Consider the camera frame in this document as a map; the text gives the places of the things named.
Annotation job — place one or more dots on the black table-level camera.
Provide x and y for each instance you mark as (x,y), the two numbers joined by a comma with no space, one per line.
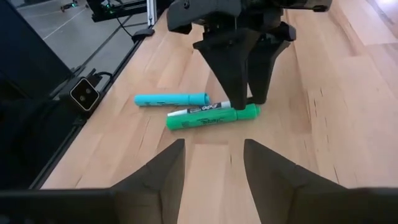
(84,94)

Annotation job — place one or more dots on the silver aluminium post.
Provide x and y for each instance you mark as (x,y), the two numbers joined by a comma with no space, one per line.
(151,12)

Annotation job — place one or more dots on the black extrusion frame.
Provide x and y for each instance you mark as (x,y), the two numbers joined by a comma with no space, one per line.
(124,9)

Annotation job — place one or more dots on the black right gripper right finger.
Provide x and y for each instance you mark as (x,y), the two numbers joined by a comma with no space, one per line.
(273,193)

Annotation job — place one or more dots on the dark panel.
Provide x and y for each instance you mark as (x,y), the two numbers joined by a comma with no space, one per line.
(28,46)

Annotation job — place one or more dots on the teal highlighter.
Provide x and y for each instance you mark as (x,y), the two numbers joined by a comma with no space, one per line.
(171,99)

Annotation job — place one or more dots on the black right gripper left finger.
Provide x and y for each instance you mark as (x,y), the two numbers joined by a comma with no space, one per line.
(155,193)

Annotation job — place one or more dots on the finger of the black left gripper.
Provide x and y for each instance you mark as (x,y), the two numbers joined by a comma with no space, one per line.
(231,62)
(267,62)

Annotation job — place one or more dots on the white Expo dry-erase marker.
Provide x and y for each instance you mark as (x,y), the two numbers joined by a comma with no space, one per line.
(199,109)

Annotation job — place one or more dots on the black table frame rail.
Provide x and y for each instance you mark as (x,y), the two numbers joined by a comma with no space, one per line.
(59,155)

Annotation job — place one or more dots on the green highlighter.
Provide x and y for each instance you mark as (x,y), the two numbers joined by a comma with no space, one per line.
(202,119)

